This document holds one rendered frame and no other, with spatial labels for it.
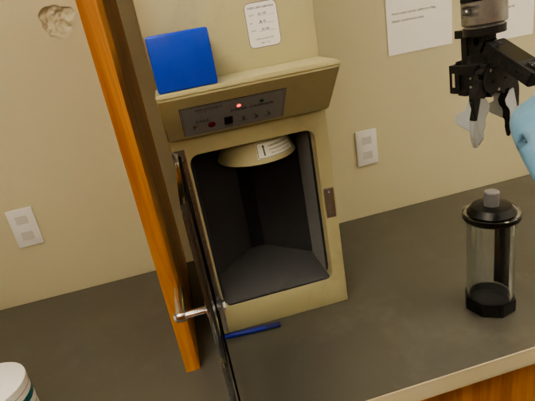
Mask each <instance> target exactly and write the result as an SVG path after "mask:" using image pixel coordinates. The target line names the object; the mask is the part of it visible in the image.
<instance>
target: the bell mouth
mask: <svg viewBox="0 0 535 401"><path fill-rule="evenodd" d="M294 150H295V145H294V143H293V142H292V141H291V139H290V138H289V136H288V135H287V134H286V135H283V136H279V137H275V138H269V139H264V140H261V141H257V142H250V143H247V144H243V145H239V146H233V147H229V148H225V149H222V150H220V153H219V157H218V162H219V163H220V164H221V165H224V166H228V167H249V166H255V165H263V164H267V163H270V162H275V161H277V160H279V159H282V158H285V157H286V156H288V155H289V154H291V153H292V152H293V151H294Z"/></svg>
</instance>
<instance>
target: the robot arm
mask: <svg viewBox="0 0 535 401"><path fill-rule="evenodd" d="M460 3H461V4H460V13H461V26H462V27H463V28H465V29H463V30H458V31H455V39H461V54H462V60H460V61H457V62H455V64H453V65H451V66H449V77H450V93H451V94H459V95H461V96H469V99H468V102H467V108H466V110H465V111H462V112H460V113H458V114H457V115H456V116H455V123H456V124H457V125H458V126H460V127H462V128H464V129H465V130H468V131H470V136H471V143H472V146H473V148H478V146H479V145H480V143H481V142H482V140H483V139H484V136H483V131H484V129H485V127H486V122H485V121H486V116H487V114H488V112H490V113H492V114H494V115H497V116H499V117H502V118H504V120H505V129H506V135H507V136H510V135H512V137H513V140H514V143H515V146H516V147H517V150H518V152H519V154H520V156H521V159H522V161H523V162H524V164H525V166H526V168H527V170H528V171H529V174H530V176H531V177H532V179H533V181H534V182H535V95H533V96H532V97H530V98H529V99H527V100H526V101H525V102H524V103H522V104H521V105H519V83H518V81H520V82H521V83H523V84H524V85H525V86H526V87H532V86H534V85H535V57H534V56H532V55H530V54H529V53H527V52H526V51H524V50H523V49H521V48H519V47H518V46H516V45H515V44H513V43H512V42H510V41H508V40H506V39H505V38H501V39H497V38H496V33H500V32H504V31H506V30H507V22H506V20H507V19H508V18H509V0H460ZM452 74H455V88H453V87H452ZM492 96H494V101H492V102H490V103H488V101H487V100H486V99H485V98H486V97H492ZM518 105H519V106H518Z"/></svg>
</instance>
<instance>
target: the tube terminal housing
mask: <svg viewBox="0 0 535 401"><path fill-rule="evenodd" d="M258 1H263V0H132V2H133V5H134V8H135V13H136V17H137V20H138V24H139V29H140V33H141V36H142V39H143V44H144V48H145V51H146V57H147V60H148V64H149V67H150V72H151V75H152V79H153V82H154V88H155V90H157V86H156V83H155V79H154V73H153V70H152V67H151V63H150V58H149V54H148V52H147V48H146V42H145V38H146V37H149V36H154V35H159V34H164V33H172V32H176V31H181V30H185V29H193V28H197V27H206V28H207V30H208V34H209V41H210V44H211V49H212V54H213V60H214V64H215V69H216V73H217V76H223V75H227V74H231V73H235V72H242V71H247V70H251V69H255V68H262V67H267V66H271V65H275V64H282V63H287V62H291V61H295V60H302V59H306V58H311V57H315V56H318V46H317V40H316V32H315V26H314V13H313V6H312V0H276V6H277V12H278V17H279V27H280V33H281V38H282V44H280V45H272V46H268V47H263V48H259V49H250V44H249V39H248V31H247V26H246V21H245V16H244V7H243V4H246V3H250V2H258ZM304 130H308V131H309V132H310V138H311V144H312V150H313V156H314V167H315V173H316V180H317V186H318V197H319V203H320V209H321V215H322V226H323V232H324V238H325V245H326V256H327V262H328V269H327V273H328V274H329V276H330V277H329V278H328V279H325V280H322V281H319V282H313V283H311V284H307V285H305V286H299V287H296V288H293V289H289V290H285V291H281V292H279V293H275V294H270V295H267V296H264V297H261V298H256V299H252V300H249V301H246V302H241V303H238V304H235V305H232V306H230V305H227V304H226V303H225V305H226V309H227V310H225V316H226V320H227V323H228V329H229V332H230V333H231V332H234V331H237V330H240V329H245V328H248V327H252V326H254V325H259V324H263V323H265V322H269V321H274V320H276V319H280V318H282V317H287V316H291V315H293V314H297V313H302V312H305V311H308V310H312V309H316V308H318V307H322V306H327V305H329V304H333V303H335V302H340V301H344V300H346V299H348V296H347V289H346V277H345V270H344V263H343V256H342V243H341V236H340V230H339V223H338V210H337V204H336V196H335V190H334V202H335V208H336V216H333V217H330V218H327V216H326V204H325V198H324V192H323V190H324V189H327V188H330V187H333V189H334V177H333V170H332V164H331V156H330V144H329V137H328V130H327V124H326V111H325V109H323V110H320V111H313V112H309V113H305V114H301V115H295V116H291V117H286V118H283V119H277V120H272V121H269V122H265V123H258V124H254V125H251V126H246V127H240V128H236V129H232V130H225V131H222V132H217V133H214V134H207V135H203V136H199V137H196V138H189V139H185V140H181V141H177V142H169V144H170V150H171V153H173V152H176V151H179V150H184V151H185V156H186V160H187V163H188V167H189V172H190V176H191V179H192V182H193V189H194V192H195V196H196V199H197V205H198V208H199V212H200V215H201V222H202V225H203V228H204V232H205V238H206V241H207V244H208V248H209V253H210V258H211V261H212V265H213V270H214V274H215V277H216V280H217V286H218V290H219V294H220V296H221V299H223V297H222V293H221V288H220V284H219V281H218V277H217V272H216V268H215V265H214V261H213V256H212V252H211V248H210V245H209V239H208V236H207V232H206V229H205V222H204V219H203V215H202V212H201V206H200V203H199V199H198V195H197V190H196V186H195V183H194V179H193V173H192V170H191V166H190V162H191V160H192V158H193V157H194V156H196V155H198V154H203V153H208V152H211V151H215V150H222V149H225V148H229V147H233V146H239V145H243V144H247V143H250V142H257V141H261V140H264V139H269V138H275V137H279V136H283V135H286V134H293V133H297V132H300V131H304ZM325 270H326V269H325Z"/></svg>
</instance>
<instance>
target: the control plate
mask: <svg viewBox="0 0 535 401"><path fill-rule="evenodd" d="M286 90H287V88H282V89H278V90H274V91H266V92H263V93H259V94H255V95H247V96H243V97H240V98H235V99H228V100H224V101H220V102H216V103H209V104H205V105H201V106H197V107H190V108H186V109H182V110H178V111H179V115H180V118H181V121H182V128H183V131H184V135H185V137H189V136H193V135H196V134H204V133H207V132H211V131H215V130H222V129H225V128H230V127H236V126H240V125H244V124H248V123H254V122H259V121H262V120H266V119H273V118H277V117H280V116H283V110H284V103H285V96H286ZM260 99H264V101H263V102H262V103H260V102H259V100H260ZM238 103H241V104H242V106H241V107H236V105H237V104H238ZM267 110H271V112H270V114H268V113H266V111H267ZM256 112H257V113H258V116H255V115H254V113H256ZM242 115H246V117H245V119H242V118H241V116H242ZM229 116H232V118H233V123H232V124H229V125H225V117H229ZM210 122H215V123H216V125H215V126H214V127H209V126H208V124H209V123H210ZM194 126H198V128H197V129H196V130H194V129H193V127H194Z"/></svg>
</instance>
